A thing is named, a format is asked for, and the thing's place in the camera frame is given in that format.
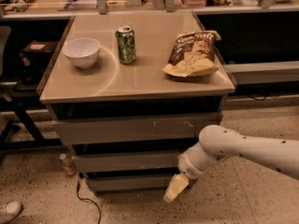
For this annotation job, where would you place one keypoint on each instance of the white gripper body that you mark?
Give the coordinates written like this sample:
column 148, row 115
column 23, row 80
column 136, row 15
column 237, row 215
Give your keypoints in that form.
column 188, row 168

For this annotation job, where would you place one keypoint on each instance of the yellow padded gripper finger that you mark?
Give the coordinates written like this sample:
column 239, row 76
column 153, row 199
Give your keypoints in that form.
column 177, row 184

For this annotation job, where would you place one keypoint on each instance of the grey drawer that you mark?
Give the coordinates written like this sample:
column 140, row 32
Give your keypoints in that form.
column 133, row 128
column 126, row 161
column 130, row 182

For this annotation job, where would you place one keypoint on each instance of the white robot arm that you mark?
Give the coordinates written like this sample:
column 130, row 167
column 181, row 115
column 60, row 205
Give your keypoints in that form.
column 216, row 144

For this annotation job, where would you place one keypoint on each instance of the grey bottom drawer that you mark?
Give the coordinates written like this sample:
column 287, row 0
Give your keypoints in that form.
column 130, row 182

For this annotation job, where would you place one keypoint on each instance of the grey drawer cabinet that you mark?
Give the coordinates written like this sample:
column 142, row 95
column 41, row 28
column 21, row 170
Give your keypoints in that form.
column 112, row 89

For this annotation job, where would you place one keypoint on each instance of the grey top drawer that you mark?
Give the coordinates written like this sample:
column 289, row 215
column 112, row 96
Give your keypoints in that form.
column 133, row 128

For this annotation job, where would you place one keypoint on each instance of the brown chip bag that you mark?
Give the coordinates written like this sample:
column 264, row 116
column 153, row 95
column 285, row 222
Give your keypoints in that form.
column 193, row 55

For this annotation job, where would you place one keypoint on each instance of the plastic water bottle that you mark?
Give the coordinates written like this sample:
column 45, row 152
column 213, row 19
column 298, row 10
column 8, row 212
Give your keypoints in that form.
column 67, row 164

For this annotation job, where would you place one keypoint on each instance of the green soda can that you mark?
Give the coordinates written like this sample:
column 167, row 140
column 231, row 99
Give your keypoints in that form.
column 126, row 44

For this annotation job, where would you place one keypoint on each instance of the white bowl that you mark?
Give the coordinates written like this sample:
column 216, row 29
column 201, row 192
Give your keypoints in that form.
column 82, row 52

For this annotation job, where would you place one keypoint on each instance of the white sneaker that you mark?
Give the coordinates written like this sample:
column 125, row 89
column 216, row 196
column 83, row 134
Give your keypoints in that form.
column 9, row 212

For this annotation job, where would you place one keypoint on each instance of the black box with label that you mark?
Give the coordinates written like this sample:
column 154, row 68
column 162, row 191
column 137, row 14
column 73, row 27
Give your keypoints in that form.
column 40, row 47

